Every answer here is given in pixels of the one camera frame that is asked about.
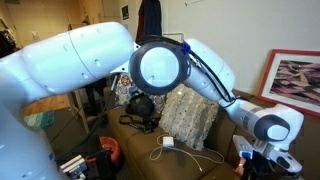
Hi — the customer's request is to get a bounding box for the brown leather sofa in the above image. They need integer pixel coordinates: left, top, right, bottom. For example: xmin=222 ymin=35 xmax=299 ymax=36
xmin=103 ymin=68 xmax=320 ymax=180

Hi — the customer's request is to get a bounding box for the black camera with strap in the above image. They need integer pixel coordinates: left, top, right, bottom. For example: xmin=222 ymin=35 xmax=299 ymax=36
xmin=119 ymin=115 xmax=160 ymax=134

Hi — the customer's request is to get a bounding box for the colourful floral pillow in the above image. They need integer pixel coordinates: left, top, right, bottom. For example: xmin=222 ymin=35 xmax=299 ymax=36
xmin=115 ymin=74 xmax=166 ymax=113

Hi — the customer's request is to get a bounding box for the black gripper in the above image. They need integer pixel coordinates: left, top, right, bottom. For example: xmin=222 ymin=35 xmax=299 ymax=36
xmin=244 ymin=152 xmax=281 ymax=180

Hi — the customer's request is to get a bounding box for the hanging dark jacket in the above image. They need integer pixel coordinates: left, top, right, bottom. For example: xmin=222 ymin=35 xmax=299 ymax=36
xmin=136 ymin=0 xmax=162 ymax=41

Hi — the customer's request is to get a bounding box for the books stack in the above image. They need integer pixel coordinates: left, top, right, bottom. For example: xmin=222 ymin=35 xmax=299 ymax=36
xmin=60 ymin=155 xmax=87 ymax=180

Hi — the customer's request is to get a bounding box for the black camera bag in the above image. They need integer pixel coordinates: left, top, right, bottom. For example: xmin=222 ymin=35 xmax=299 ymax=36
xmin=125 ymin=93 xmax=154 ymax=117

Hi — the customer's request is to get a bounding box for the white power adapter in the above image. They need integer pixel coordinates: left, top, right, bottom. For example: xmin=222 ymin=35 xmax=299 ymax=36
xmin=162 ymin=136 xmax=174 ymax=147

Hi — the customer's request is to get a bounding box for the framed picture white mat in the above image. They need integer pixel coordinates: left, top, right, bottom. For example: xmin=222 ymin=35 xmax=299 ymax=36
xmin=163 ymin=32 xmax=184 ymax=42

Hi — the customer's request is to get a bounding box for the orange helmet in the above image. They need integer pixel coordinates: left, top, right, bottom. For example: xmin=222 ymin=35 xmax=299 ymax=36
xmin=99 ymin=136 xmax=124 ymax=168

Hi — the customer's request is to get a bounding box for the red framed picture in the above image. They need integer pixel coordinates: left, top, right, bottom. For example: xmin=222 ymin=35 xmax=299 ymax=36
xmin=257 ymin=49 xmax=320 ymax=117

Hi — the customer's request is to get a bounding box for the white shaggy pillow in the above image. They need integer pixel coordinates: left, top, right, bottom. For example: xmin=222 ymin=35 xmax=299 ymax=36
xmin=160 ymin=84 xmax=219 ymax=150

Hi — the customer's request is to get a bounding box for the pink pouch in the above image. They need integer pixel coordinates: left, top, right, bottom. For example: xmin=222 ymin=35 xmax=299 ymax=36
xmin=234 ymin=159 xmax=246 ymax=176

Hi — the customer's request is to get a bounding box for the white charger cable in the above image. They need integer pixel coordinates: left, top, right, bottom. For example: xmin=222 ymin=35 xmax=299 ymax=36
xmin=149 ymin=133 xmax=226 ymax=172

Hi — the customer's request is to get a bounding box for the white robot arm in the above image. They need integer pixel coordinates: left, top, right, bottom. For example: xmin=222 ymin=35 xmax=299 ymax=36
xmin=0 ymin=22 xmax=304 ymax=180

